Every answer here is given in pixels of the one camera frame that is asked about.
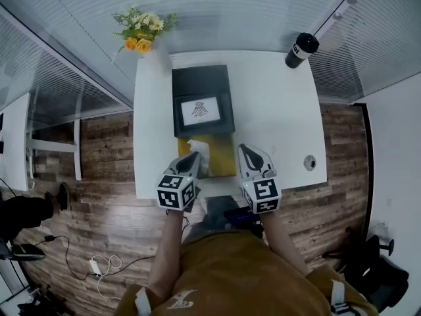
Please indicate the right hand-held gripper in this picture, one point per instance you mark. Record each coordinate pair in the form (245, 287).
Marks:
(263, 194)

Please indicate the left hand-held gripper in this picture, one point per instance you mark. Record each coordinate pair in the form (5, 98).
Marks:
(176, 193)

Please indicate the yellow tissue box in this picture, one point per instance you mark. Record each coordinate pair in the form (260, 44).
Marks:
(223, 156)

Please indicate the black and yellow box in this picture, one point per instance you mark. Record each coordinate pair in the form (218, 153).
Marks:
(200, 81)

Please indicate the person's left forearm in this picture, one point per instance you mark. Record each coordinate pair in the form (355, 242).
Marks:
(169, 242)

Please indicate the dark blue bag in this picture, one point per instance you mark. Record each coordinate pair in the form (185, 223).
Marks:
(243, 217)

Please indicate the person's grey trousers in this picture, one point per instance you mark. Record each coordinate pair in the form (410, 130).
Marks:
(217, 214)

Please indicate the white vase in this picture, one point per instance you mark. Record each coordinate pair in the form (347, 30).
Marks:
(158, 59)

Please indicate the person's brown shirt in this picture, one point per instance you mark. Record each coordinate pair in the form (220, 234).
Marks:
(246, 275)

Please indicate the black drinking bottle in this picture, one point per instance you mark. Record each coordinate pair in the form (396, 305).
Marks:
(301, 51)

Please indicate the white power adapter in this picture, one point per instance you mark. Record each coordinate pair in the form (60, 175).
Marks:
(95, 266)

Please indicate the yellow and orange flower bouquet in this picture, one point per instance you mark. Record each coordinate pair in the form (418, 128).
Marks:
(141, 31)

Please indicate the black office chair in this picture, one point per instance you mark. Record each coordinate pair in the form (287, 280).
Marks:
(378, 268)

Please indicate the white side desk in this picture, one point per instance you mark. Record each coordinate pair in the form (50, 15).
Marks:
(14, 143)

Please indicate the black chair base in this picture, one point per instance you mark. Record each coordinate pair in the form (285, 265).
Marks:
(24, 252)

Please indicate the black floor equipment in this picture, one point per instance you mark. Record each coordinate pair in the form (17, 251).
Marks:
(46, 303)

